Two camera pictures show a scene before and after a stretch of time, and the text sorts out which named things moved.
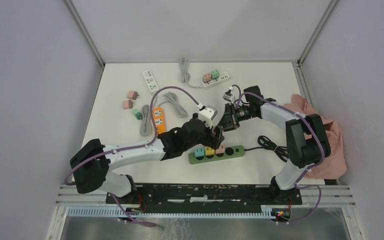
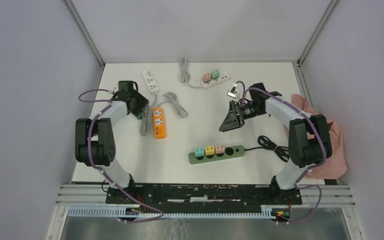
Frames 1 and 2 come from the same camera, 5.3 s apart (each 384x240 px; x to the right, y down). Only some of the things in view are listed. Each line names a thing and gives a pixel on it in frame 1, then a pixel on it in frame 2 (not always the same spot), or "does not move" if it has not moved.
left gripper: [214, 142] → [142, 101]
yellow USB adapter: [209, 151] does not move
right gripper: [230, 117] does not move
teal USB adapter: [199, 152] does not move
